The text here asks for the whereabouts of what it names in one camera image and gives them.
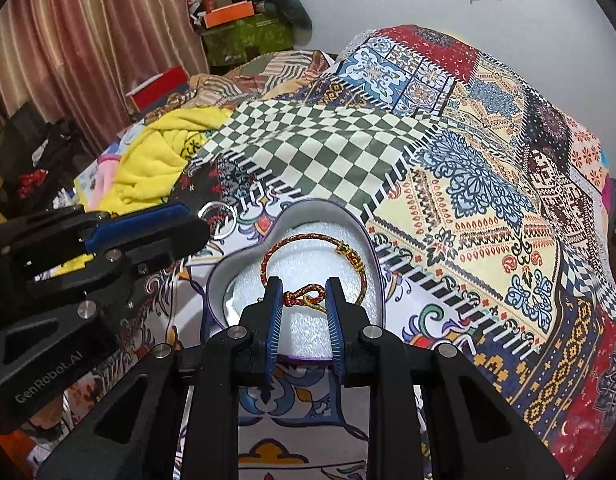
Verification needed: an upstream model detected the red and gold braided bracelet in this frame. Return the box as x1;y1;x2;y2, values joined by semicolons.
259;232;369;311

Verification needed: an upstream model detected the silver hoop ring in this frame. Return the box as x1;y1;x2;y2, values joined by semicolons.
198;200;239;239

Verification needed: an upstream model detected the purple heart-shaped tin box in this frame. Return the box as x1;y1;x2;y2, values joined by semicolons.
206;198;385;362

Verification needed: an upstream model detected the yellow cartoon blanket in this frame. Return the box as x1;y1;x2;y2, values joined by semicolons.
52;105;234;276

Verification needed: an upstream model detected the colourful patchwork bedspread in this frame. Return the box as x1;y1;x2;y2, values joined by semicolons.
61;23;616;480

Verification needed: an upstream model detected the red box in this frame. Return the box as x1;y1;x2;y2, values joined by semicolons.
125;66;189;112

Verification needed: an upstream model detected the striped pink curtain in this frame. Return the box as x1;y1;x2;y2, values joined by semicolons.
0;0;208;154

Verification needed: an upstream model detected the brown striped cloth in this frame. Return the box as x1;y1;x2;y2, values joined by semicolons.
147;49;337;122

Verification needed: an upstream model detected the green patterned storage box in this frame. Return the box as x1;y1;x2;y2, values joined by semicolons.
201;14;294;67

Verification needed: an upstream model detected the orange shoe box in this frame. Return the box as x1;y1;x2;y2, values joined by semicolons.
203;1;255;29

